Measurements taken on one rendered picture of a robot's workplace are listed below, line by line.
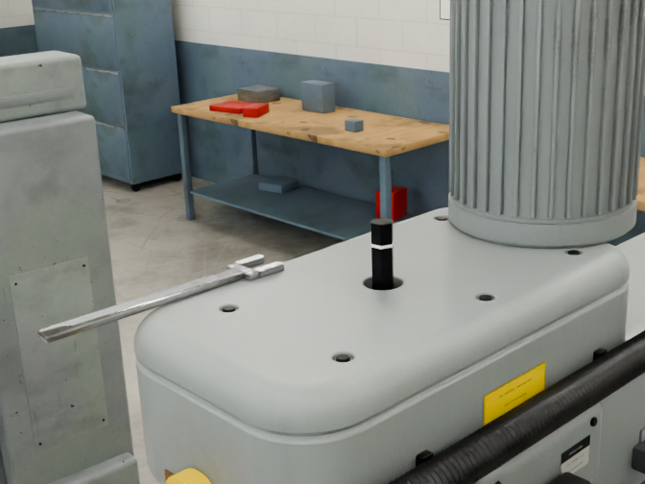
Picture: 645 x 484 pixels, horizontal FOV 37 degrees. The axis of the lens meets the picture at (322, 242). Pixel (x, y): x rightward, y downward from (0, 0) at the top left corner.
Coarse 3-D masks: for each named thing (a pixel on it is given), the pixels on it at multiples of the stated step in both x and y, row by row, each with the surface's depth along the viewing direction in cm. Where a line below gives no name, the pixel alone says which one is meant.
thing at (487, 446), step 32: (608, 352) 93; (640, 352) 93; (576, 384) 87; (608, 384) 89; (512, 416) 82; (544, 416) 83; (576, 416) 86; (448, 448) 78; (480, 448) 78; (512, 448) 80; (416, 480) 73; (448, 480) 75
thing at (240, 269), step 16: (256, 256) 95; (224, 272) 92; (240, 272) 91; (256, 272) 91; (272, 272) 92; (176, 288) 88; (192, 288) 88; (208, 288) 89; (128, 304) 85; (144, 304) 85; (160, 304) 86; (80, 320) 82; (96, 320) 82; (112, 320) 83; (48, 336) 79; (64, 336) 80
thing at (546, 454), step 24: (600, 408) 99; (552, 432) 94; (576, 432) 96; (600, 432) 100; (528, 456) 91; (552, 456) 94; (576, 456) 97; (480, 480) 87; (504, 480) 89; (528, 480) 92; (552, 480) 95
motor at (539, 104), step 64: (512, 0) 90; (576, 0) 88; (640, 0) 92; (512, 64) 92; (576, 64) 90; (640, 64) 94; (512, 128) 94; (576, 128) 93; (640, 128) 97; (512, 192) 96; (576, 192) 95
